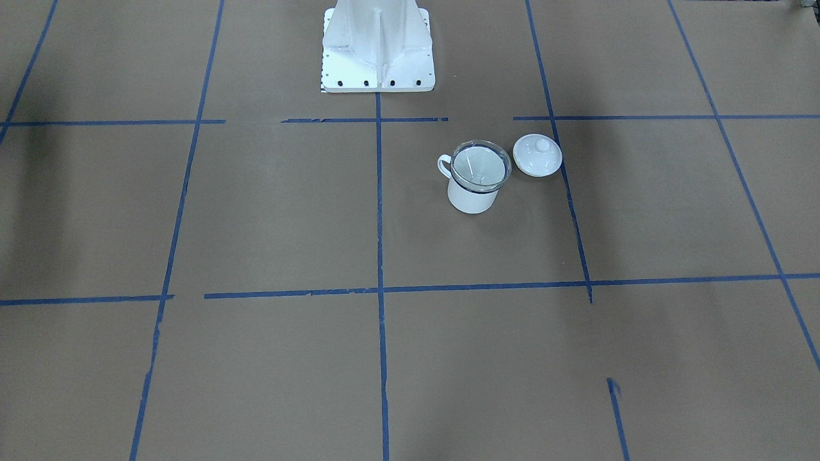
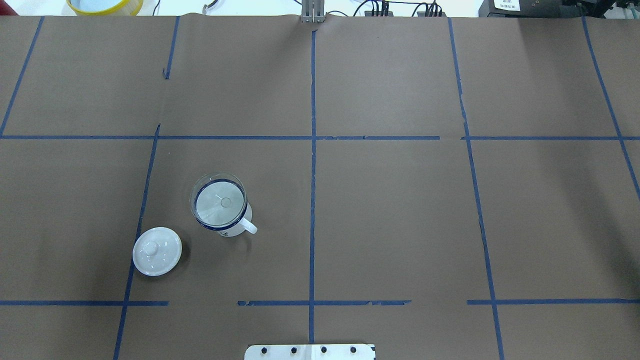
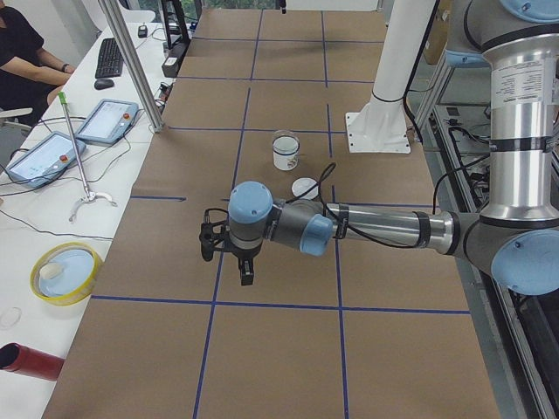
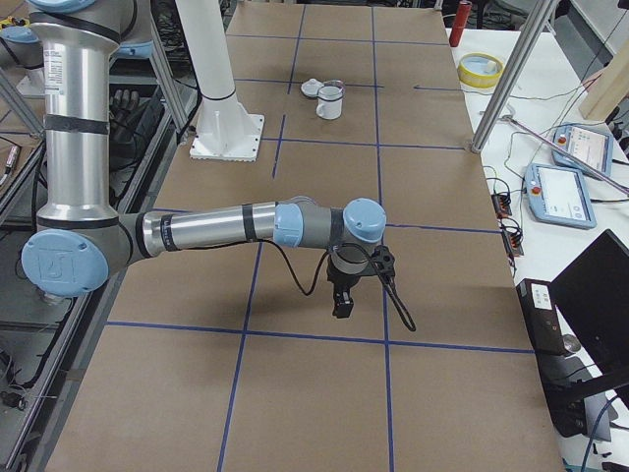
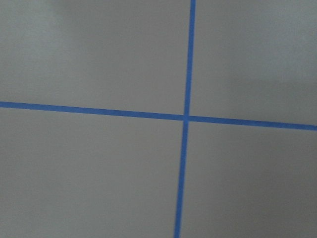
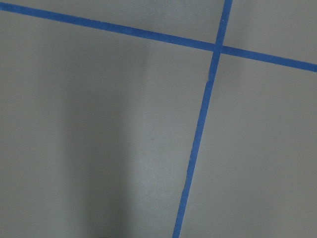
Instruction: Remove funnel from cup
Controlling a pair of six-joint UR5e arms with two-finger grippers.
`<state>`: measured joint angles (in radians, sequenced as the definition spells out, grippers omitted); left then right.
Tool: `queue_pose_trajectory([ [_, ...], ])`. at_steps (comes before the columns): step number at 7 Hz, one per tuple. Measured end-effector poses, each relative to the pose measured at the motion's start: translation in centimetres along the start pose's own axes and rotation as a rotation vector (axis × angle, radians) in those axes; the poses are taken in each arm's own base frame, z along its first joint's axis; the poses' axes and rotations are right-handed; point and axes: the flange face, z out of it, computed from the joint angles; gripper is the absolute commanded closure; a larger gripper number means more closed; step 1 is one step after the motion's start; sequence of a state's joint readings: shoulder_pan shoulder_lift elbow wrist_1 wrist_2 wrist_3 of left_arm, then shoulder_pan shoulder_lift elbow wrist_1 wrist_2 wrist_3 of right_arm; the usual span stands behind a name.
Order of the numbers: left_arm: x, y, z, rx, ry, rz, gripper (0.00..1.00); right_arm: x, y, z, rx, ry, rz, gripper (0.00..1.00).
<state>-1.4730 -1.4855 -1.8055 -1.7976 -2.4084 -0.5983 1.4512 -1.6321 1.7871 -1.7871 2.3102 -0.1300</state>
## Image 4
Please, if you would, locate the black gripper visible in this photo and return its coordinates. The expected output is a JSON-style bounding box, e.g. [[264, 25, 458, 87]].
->
[[326, 260, 364, 318]]

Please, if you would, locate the clear glass funnel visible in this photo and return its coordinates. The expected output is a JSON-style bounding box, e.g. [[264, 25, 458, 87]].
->
[[317, 80, 345, 101]]

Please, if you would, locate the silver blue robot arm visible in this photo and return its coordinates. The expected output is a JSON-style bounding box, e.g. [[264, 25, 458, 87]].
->
[[21, 1, 394, 319]]

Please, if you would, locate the orange black connector module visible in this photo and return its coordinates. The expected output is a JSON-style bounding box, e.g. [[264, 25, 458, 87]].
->
[[491, 193, 512, 219]]

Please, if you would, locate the white enamel mug blue rim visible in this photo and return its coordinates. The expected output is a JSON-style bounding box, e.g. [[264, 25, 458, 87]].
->
[[315, 96, 344, 120]]

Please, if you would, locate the black box with label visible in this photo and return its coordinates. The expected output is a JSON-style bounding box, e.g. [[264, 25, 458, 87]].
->
[[516, 278, 571, 356]]

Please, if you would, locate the white ceramic lid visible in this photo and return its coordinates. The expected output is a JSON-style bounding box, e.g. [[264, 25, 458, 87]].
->
[[300, 79, 324, 99]]

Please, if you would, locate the near blue teach pendant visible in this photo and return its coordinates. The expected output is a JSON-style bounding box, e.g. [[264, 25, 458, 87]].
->
[[524, 163, 597, 229]]

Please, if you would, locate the blue teach pendant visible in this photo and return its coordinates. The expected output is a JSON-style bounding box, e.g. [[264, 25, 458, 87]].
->
[[524, 163, 597, 229], [553, 124, 613, 176]]

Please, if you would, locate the metal reacher grabber stick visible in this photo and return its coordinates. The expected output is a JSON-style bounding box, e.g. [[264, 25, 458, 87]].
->
[[498, 114, 629, 197]]

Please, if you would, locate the black laptop computer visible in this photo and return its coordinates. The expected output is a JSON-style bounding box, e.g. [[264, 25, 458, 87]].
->
[[541, 229, 628, 441]]

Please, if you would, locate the yellow tape roll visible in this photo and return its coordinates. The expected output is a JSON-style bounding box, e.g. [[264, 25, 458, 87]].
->
[[457, 52, 504, 89]]

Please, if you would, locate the far blue teach pendant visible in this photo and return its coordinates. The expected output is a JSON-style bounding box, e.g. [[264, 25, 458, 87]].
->
[[553, 124, 613, 176]]

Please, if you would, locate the red cylinder bottle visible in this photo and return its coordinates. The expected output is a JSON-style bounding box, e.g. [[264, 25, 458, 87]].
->
[[448, 0, 473, 48]]

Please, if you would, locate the wooden plank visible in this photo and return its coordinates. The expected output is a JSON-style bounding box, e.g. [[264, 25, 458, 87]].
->
[[579, 41, 628, 121]]

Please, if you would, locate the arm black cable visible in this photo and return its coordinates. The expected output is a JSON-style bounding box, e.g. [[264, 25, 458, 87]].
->
[[259, 238, 418, 332]]

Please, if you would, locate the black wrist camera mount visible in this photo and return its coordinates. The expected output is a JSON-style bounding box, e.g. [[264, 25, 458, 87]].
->
[[371, 245, 395, 284]]

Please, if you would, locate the white pedestal column with base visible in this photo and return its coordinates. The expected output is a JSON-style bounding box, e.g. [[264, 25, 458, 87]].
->
[[181, 1, 264, 161]]

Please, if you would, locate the aluminium frame post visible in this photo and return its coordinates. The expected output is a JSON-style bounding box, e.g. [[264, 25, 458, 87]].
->
[[470, 0, 557, 153]]

